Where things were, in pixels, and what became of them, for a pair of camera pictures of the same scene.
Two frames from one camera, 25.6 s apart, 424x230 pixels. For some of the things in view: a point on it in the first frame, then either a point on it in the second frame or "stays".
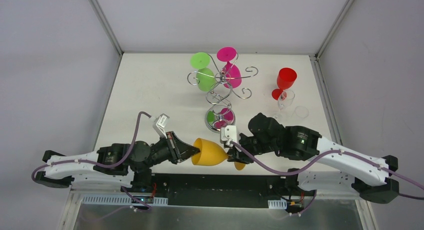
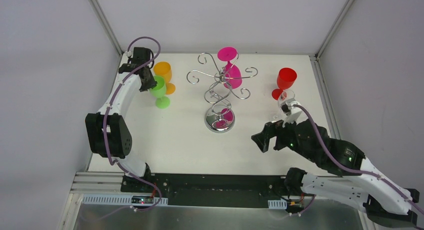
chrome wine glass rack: (220, 117) stays
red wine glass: (286, 78) stays
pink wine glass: (233, 76) stays
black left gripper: (175, 147) -> (147, 78)
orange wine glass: (211, 153) -> (163, 69)
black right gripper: (240, 150) -> (276, 137)
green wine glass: (206, 79) -> (162, 102)
